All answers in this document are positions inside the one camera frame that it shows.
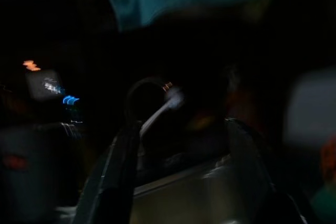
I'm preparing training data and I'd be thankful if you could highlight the stainless steel sink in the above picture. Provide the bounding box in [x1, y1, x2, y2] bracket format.
[130, 153, 279, 224]

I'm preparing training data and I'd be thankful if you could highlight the chrome faucet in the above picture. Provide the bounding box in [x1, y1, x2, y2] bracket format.
[125, 77, 174, 130]

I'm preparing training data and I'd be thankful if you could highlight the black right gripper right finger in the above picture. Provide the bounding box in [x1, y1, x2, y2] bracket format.
[224, 118, 309, 224]

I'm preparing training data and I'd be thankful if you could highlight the white cutting board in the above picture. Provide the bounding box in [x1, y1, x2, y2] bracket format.
[285, 69, 336, 147]

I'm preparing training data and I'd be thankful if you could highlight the lit appliance display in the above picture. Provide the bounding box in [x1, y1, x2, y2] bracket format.
[25, 60, 81, 106]

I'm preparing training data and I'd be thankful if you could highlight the green sponge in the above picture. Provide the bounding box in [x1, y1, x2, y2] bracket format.
[311, 182, 336, 224]

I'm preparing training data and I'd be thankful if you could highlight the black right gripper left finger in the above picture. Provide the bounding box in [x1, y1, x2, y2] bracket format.
[75, 120, 144, 224]

